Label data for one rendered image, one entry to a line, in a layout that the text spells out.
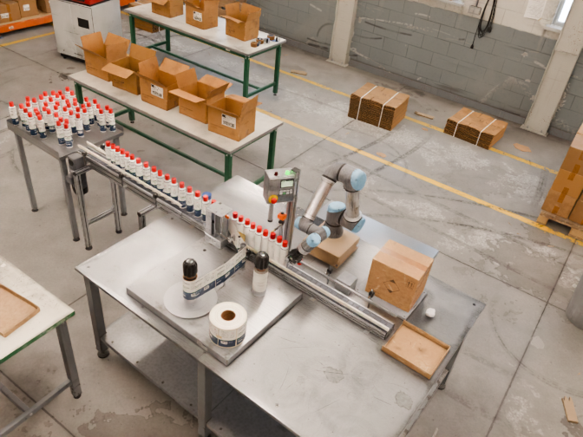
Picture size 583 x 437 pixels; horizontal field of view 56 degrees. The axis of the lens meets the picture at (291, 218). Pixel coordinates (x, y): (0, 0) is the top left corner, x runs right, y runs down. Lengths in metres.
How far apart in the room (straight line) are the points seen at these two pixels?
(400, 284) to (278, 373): 0.90
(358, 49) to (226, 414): 6.67
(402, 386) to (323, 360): 0.44
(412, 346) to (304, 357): 0.63
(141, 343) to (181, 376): 0.39
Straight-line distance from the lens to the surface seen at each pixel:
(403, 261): 3.31
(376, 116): 7.27
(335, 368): 3.04
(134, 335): 3.97
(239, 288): 3.30
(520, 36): 8.08
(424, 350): 3.25
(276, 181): 3.20
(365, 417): 2.90
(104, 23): 8.40
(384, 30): 8.75
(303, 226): 3.27
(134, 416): 3.85
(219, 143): 4.90
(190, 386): 3.67
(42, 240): 5.21
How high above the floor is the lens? 3.20
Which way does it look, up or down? 37 degrees down
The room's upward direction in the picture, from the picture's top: 7 degrees clockwise
